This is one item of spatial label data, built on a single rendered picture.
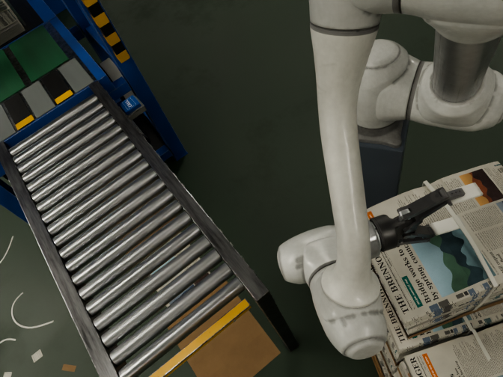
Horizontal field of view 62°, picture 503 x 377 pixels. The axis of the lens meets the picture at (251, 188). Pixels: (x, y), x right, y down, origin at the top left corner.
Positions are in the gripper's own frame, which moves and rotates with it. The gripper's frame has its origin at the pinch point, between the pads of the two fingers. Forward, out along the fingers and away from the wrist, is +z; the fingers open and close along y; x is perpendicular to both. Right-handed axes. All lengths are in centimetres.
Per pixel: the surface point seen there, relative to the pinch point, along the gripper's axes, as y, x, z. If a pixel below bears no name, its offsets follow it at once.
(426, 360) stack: 34.7, 21.8, -13.0
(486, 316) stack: 33.7, 16.4, 5.9
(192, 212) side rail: 40, -46, -64
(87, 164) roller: 43, -86, -103
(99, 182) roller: 43, -74, -98
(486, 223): 9.3, 1.5, 7.1
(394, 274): 12.0, 5.4, -16.7
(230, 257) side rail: 40, -24, -55
